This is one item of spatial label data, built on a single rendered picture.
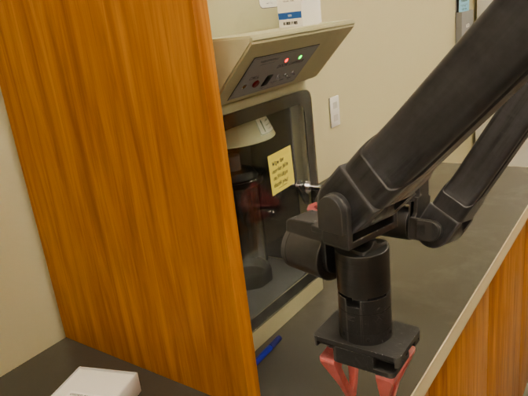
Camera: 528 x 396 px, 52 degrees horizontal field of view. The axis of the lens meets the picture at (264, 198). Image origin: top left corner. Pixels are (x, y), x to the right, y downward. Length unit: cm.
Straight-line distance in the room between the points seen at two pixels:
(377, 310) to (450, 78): 26
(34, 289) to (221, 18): 67
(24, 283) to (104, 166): 38
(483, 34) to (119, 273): 74
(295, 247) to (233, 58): 30
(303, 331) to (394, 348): 51
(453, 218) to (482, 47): 50
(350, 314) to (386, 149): 19
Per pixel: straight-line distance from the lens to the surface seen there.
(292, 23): 96
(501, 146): 88
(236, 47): 78
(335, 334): 63
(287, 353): 104
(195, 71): 73
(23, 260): 120
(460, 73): 45
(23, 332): 124
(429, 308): 117
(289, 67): 94
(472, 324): 139
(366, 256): 56
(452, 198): 90
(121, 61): 83
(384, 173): 50
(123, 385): 99
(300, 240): 61
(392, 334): 63
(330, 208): 53
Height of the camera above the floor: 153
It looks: 18 degrees down
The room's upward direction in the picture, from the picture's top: 7 degrees counter-clockwise
